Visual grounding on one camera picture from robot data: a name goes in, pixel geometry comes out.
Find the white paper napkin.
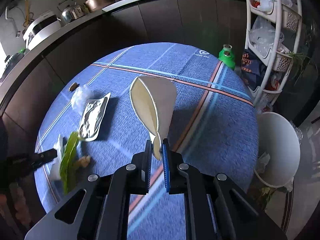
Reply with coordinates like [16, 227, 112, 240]
[49, 135, 65, 181]

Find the clear plastic wrap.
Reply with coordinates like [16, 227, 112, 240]
[71, 85, 94, 114]

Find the brown peanut shell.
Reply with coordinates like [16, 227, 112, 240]
[69, 82, 79, 92]

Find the white trash bin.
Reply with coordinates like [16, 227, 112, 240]
[254, 112, 300, 189]

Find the dark kitchen counter cabinet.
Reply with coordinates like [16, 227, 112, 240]
[0, 0, 249, 131]

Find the green vegetable leaf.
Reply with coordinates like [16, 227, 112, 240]
[59, 132, 79, 194]

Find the beige food scrap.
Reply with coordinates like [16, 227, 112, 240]
[75, 155, 91, 168]

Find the silver foil pouch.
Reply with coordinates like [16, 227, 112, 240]
[78, 93, 111, 141]

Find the green thermos bottle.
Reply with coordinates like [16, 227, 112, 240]
[219, 44, 235, 70]

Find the dark blue snack bag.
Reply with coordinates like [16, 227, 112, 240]
[240, 49, 267, 90]

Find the white rice cooker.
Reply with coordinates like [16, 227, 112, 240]
[23, 10, 61, 50]

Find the steel kettle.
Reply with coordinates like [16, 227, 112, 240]
[57, 0, 87, 24]

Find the white plastic storage rack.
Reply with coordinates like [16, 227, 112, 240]
[245, 0, 302, 112]

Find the green potted plant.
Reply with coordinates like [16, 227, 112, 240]
[289, 52, 311, 80]

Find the copper pot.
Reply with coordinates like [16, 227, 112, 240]
[85, 0, 115, 12]

